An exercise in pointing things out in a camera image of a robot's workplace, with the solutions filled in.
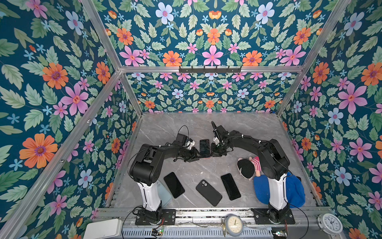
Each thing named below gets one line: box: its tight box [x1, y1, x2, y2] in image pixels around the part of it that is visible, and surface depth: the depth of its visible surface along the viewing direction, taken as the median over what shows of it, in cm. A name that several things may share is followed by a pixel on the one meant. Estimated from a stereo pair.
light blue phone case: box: [156, 179, 173, 207], surface depth 83 cm
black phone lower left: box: [163, 171, 186, 199], surface depth 86 cm
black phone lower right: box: [220, 173, 242, 201], surface depth 86 cm
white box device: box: [83, 218, 123, 239], surface depth 69 cm
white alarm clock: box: [316, 213, 344, 235], surface depth 70 cm
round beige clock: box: [225, 214, 244, 238], surface depth 69 cm
